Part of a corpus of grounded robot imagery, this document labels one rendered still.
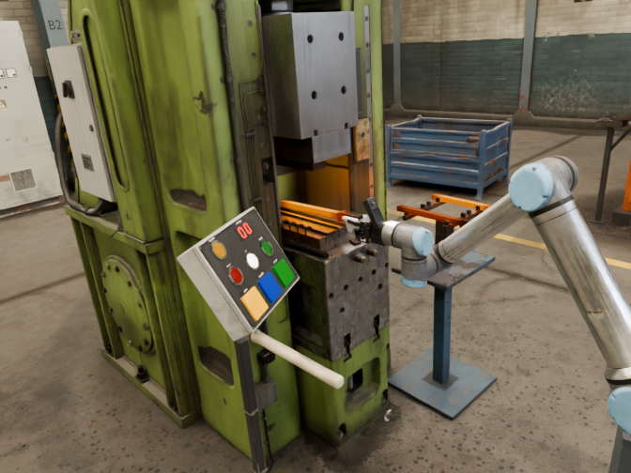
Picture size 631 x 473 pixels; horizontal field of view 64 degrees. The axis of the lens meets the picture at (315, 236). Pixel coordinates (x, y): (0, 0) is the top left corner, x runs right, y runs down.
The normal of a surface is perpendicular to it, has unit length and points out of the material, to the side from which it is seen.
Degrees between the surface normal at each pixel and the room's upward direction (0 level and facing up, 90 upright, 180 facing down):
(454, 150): 89
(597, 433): 0
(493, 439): 0
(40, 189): 90
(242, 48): 90
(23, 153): 90
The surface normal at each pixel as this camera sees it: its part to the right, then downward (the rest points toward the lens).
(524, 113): -0.71, 0.30
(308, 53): 0.70, 0.22
